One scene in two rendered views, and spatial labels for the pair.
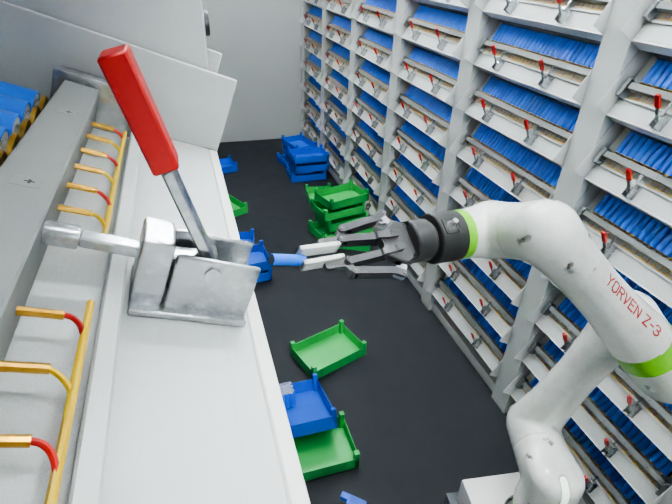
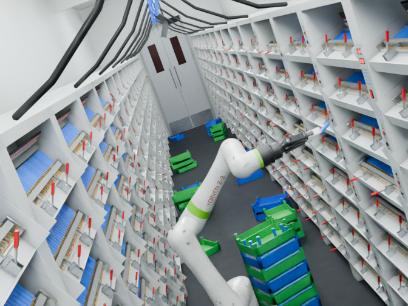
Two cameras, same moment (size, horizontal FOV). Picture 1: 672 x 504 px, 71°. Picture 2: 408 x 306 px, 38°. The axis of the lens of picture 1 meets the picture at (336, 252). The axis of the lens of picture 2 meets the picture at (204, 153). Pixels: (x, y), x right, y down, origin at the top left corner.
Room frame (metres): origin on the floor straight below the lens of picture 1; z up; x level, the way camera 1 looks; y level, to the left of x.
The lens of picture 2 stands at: (3.24, 0.35, 1.79)
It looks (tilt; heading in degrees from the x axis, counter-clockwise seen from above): 11 degrees down; 198
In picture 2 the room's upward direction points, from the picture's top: 20 degrees counter-clockwise
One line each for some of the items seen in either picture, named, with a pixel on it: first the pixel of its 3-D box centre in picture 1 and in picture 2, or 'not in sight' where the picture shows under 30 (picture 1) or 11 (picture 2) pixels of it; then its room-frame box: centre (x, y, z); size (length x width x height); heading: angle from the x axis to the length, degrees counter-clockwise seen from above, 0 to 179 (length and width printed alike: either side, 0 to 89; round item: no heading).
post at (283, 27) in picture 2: not in sight; (329, 146); (-0.33, -0.03, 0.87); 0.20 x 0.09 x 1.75; 108
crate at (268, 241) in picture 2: not in sight; (266, 237); (-0.03, -0.51, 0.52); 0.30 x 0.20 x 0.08; 131
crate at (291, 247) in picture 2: not in sight; (271, 249); (-0.03, -0.51, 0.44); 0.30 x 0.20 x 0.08; 131
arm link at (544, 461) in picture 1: (546, 484); (241, 298); (0.69, -0.54, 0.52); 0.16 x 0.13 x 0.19; 178
